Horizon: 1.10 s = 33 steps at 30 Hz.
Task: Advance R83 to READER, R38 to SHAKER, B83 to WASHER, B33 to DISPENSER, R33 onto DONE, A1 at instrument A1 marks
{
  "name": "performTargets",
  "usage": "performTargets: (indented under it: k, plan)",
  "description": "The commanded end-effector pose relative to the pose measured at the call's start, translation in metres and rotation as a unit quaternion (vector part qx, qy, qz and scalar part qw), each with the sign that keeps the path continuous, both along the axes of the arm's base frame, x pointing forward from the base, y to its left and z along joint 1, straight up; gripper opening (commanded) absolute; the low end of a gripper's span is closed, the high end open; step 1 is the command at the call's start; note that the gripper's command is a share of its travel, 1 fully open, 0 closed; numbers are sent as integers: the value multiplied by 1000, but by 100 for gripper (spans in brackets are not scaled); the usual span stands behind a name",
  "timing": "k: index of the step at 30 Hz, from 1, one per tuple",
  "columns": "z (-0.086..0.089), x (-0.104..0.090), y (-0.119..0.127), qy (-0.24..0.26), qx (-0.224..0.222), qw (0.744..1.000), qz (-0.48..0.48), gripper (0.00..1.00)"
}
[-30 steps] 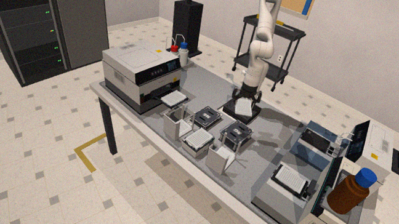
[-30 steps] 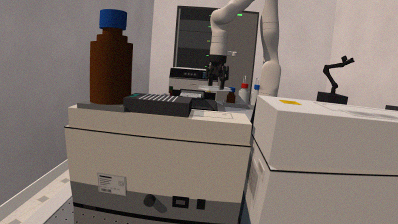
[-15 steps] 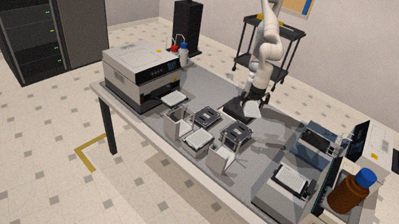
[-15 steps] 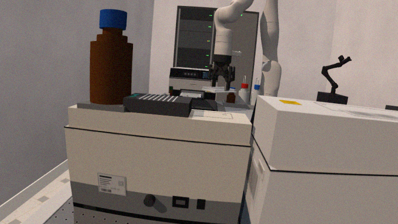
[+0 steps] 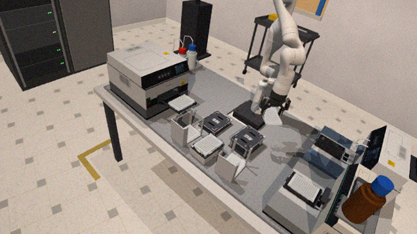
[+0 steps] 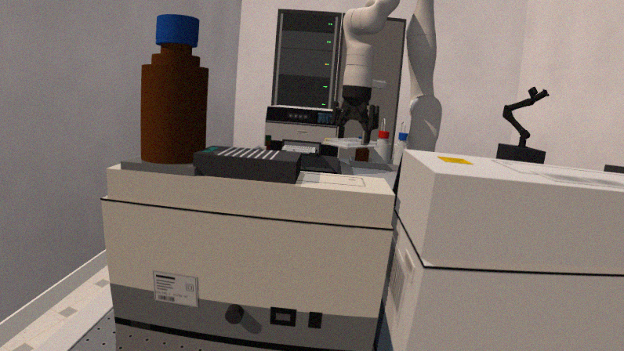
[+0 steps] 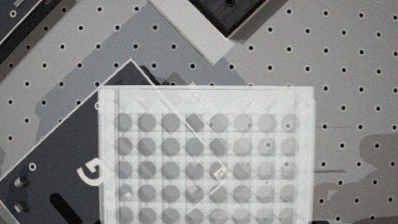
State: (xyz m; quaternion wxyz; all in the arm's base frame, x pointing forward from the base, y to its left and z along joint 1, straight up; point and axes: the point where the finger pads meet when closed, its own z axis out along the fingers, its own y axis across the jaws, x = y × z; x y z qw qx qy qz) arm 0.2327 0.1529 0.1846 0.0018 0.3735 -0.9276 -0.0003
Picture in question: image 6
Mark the brown bottle neck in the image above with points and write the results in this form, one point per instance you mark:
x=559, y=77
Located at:
x=176, y=48

